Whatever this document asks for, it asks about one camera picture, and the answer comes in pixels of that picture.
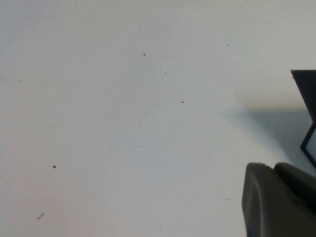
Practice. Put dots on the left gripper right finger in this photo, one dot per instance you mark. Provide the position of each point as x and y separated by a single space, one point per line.
298 197

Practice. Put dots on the black glasses case printed side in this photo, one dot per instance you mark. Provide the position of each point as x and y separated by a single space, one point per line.
306 86

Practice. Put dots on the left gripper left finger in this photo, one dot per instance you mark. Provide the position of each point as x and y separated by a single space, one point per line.
259 205

